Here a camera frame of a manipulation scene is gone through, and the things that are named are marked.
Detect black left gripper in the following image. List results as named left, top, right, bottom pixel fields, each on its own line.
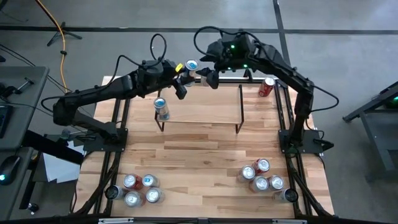
left=166, top=60, right=196, bottom=101

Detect black clamp tool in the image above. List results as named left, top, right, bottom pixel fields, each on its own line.
left=0, top=77, right=35, bottom=98

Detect white paper sheets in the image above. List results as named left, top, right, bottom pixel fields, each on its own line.
left=42, top=141, right=85, bottom=184

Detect blue silver Red Bull can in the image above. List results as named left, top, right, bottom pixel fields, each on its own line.
left=182, top=58, right=200, bottom=88
left=142, top=173, right=161, bottom=189
left=153, top=96, right=171, bottom=121

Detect grey desk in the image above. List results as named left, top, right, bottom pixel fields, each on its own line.
left=0, top=65, right=50, bottom=152
left=0, top=146, right=34, bottom=221

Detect silver Diet Coke can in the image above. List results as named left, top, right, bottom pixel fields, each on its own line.
left=236, top=164, right=257, bottom=184

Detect wooden shelf black metal legs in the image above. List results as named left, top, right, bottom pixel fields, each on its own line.
left=154, top=83, right=245, bottom=134

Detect red Coca-Cola can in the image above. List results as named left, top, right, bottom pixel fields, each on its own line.
left=123, top=173, right=144, bottom=191
left=251, top=157, right=271, bottom=175
left=257, top=77, right=277, bottom=98

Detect black tripod base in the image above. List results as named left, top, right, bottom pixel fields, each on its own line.
left=46, top=21, right=83, bottom=47

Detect black-topped slim can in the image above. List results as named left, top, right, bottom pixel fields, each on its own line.
left=272, top=187, right=300, bottom=204
left=104, top=184, right=125, bottom=201

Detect black desk strut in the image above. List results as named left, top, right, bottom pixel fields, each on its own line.
left=21, top=129, right=85, bottom=166

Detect silver drink can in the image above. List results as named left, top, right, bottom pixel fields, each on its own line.
left=123, top=190, right=146, bottom=208
left=248, top=175, right=270, bottom=194
left=145, top=186, right=166, bottom=205
left=267, top=174, right=285, bottom=192

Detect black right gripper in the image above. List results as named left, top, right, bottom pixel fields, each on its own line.
left=198, top=62, right=231, bottom=90

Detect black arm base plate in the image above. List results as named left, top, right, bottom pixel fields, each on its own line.
left=83, top=127, right=129, bottom=152
left=278, top=129, right=335, bottom=154

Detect yellow cable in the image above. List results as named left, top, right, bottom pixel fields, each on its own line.
left=34, top=0, right=70, bottom=93

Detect black aluminium table frame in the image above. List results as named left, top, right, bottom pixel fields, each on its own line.
left=70, top=77, right=336, bottom=224

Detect grey side table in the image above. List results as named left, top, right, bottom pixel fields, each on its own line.
left=341, top=93, right=398, bottom=183

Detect black keyboard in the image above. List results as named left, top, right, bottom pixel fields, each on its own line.
left=0, top=105, right=14, bottom=139

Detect black computer mouse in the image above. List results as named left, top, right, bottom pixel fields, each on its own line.
left=0, top=154, right=22, bottom=187

